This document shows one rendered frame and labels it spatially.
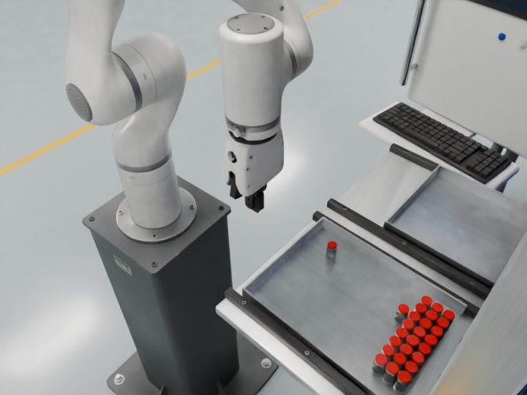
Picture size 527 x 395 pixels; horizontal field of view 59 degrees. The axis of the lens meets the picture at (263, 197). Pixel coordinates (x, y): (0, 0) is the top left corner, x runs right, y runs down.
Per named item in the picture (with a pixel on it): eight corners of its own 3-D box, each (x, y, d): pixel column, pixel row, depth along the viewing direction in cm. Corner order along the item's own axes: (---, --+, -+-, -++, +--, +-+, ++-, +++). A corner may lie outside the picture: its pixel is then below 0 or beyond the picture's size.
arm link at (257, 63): (252, 86, 73) (212, 112, 68) (252, 1, 64) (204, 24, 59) (296, 105, 70) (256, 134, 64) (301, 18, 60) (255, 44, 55)
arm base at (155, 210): (100, 218, 111) (78, 158, 98) (159, 176, 122) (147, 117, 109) (154, 257, 103) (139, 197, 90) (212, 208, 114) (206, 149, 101)
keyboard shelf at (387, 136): (532, 161, 139) (536, 154, 137) (481, 204, 126) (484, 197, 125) (409, 98, 164) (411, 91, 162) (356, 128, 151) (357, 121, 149)
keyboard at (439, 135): (510, 164, 134) (514, 157, 132) (484, 185, 128) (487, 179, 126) (399, 104, 156) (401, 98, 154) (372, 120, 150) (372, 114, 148)
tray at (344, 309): (461, 314, 90) (467, 305, 88) (390, 417, 77) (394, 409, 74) (321, 226, 107) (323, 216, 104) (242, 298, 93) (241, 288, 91)
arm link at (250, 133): (252, 135, 64) (252, 153, 66) (292, 108, 69) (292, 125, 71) (210, 113, 68) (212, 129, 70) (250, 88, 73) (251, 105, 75)
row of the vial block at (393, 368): (439, 320, 89) (446, 306, 86) (390, 388, 80) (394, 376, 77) (429, 313, 90) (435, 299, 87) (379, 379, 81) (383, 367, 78)
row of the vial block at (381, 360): (429, 313, 91) (434, 299, 87) (378, 379, 81) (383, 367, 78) (419, 306, 92) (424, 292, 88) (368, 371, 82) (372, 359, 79)
